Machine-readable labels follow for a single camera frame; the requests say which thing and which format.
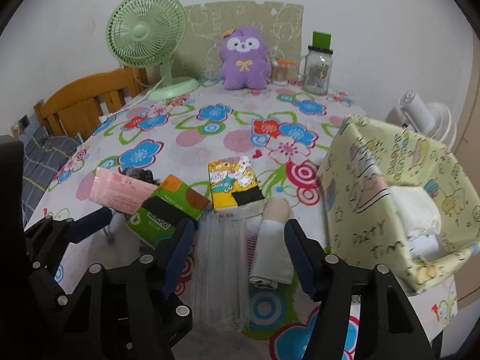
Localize yellow cartoon tissue pack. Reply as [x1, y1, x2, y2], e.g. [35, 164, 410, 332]
[208, 156, 265, 219]

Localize glass mason jar mug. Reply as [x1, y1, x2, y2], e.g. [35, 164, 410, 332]
[297, 46, 333, 96]

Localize wooden chair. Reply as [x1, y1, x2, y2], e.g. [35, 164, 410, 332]
[34, 67, 148, 140]

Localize white fan power cable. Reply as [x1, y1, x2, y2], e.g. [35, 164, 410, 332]
[97, 65, 168, 125]

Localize pink wipes pack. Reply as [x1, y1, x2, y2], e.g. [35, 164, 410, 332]
[89, 167, 158, 215]

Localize floral tablecloth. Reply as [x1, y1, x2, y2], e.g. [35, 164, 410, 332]
[27, 80, 364, 359]

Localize green cup on jar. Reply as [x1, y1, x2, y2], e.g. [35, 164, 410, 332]
[312, 31, 331, 50]

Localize green patterned wall board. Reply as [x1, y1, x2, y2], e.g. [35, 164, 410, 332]
[175, 1, 305, 81]

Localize white small fan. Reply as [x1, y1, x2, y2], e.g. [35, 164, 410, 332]
[386, 91, 457, 150]

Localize beige white sock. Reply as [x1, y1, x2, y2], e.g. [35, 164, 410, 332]
[249, 197, 294, 290]

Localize toothpick jar orange lid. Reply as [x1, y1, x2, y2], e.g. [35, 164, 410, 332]
[271, 58, 296, 86]

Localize white cloth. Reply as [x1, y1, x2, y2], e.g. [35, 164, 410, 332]
[390, 186, 443, 261]

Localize purple plush toy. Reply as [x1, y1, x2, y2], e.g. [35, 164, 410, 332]
[219, 27, 271, 90]

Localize green tissue pack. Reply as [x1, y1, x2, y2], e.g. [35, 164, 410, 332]
[126, 175, 211, 248]

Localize yellow-green cartoon storage box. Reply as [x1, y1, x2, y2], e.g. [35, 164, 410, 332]
[318, 115, 479, 294]

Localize green desk fan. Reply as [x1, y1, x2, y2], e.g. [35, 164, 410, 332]
[106, 0, 199, 101]

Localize clear plastic bag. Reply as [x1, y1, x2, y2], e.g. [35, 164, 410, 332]
[191, 211, 260, 332]

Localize grey plaid pillow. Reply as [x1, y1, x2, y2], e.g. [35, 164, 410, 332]
[21, 126, 86, 226]

